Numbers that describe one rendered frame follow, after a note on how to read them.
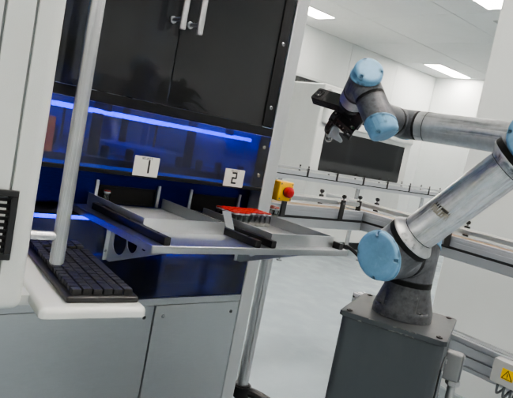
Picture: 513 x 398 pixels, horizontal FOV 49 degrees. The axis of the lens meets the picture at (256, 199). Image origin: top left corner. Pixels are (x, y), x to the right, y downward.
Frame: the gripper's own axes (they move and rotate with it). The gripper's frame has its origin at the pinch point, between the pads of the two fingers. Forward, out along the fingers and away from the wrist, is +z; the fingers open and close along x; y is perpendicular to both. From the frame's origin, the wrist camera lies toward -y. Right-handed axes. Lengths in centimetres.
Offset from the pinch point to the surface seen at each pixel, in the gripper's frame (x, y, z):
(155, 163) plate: -42, -32, 10
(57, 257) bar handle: -81, -9, -50
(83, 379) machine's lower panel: -100, -5, 34
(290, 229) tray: -22.2, 9.3, 28.3
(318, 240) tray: -24.8, 19.1, 11.2
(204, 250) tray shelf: -56, 2, -14
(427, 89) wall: 594, -52, 715
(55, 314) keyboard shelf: -88, -3, -46
